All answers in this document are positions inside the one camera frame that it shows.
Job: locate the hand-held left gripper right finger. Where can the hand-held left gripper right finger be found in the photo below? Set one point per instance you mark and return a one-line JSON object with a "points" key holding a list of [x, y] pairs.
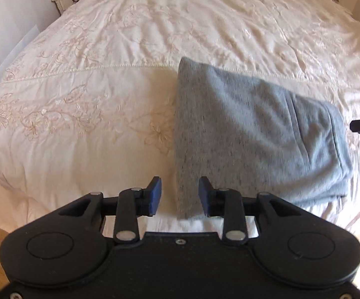
{"points": [[203, 197]]}

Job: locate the cream embroidered bedspread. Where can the cream embroidered bedspread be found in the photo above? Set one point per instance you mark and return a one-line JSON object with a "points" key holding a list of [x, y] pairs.
{"points": [[105, 53]]}

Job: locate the grey pants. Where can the grey pants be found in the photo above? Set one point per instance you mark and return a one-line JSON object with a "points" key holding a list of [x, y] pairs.
{"points": [[245, 124]]}

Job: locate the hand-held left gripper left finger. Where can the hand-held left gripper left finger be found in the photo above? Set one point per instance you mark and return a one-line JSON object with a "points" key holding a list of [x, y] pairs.
{"points": [[155, 196]]}

